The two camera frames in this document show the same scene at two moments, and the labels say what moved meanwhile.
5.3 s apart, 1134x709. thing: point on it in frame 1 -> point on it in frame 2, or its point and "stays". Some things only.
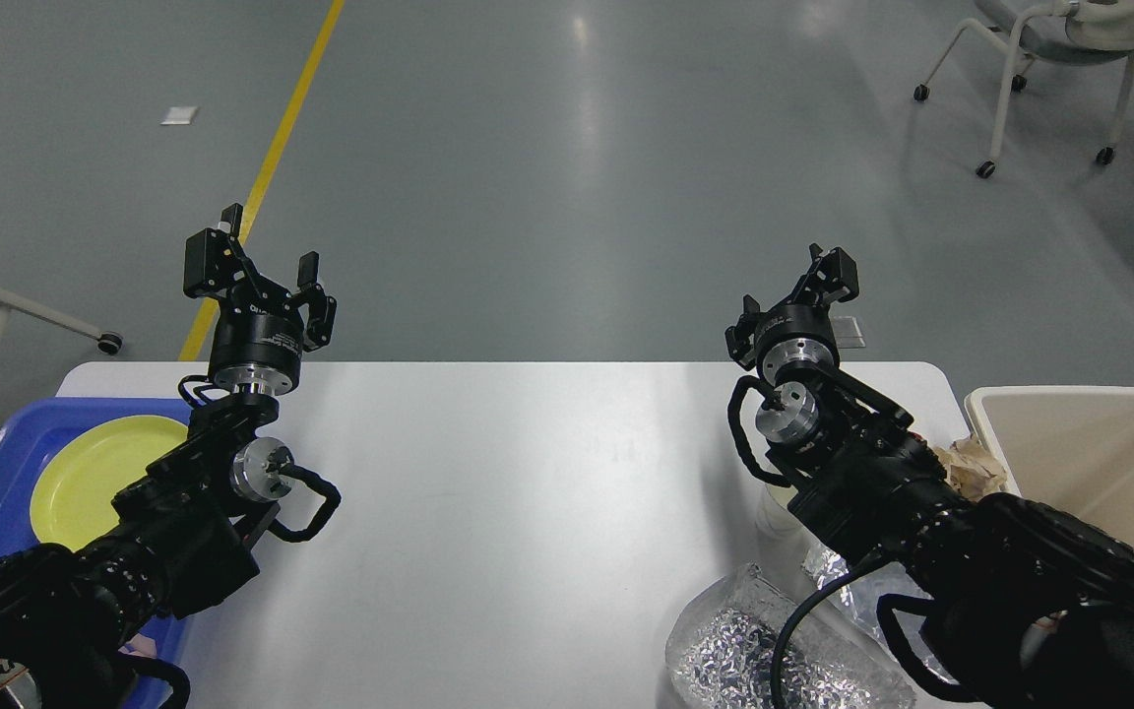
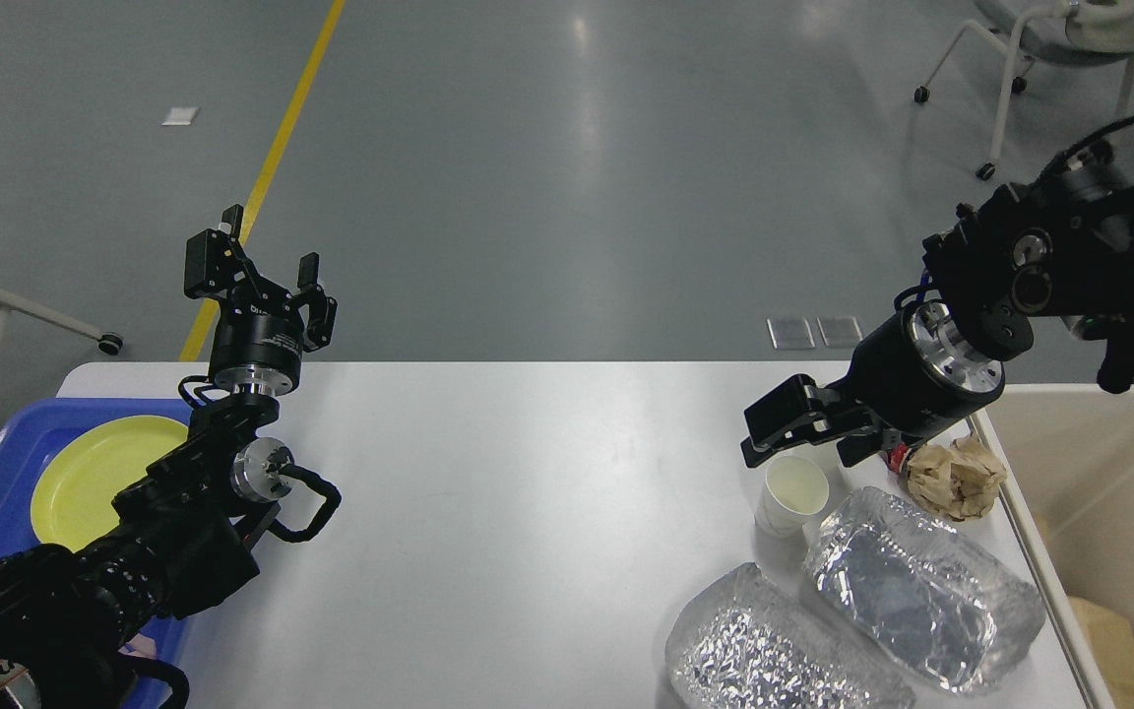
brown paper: [973, 471] stays
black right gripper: [801, 331] -> [913, 372]
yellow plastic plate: [71, 503] stays
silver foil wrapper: [724, 650] stays
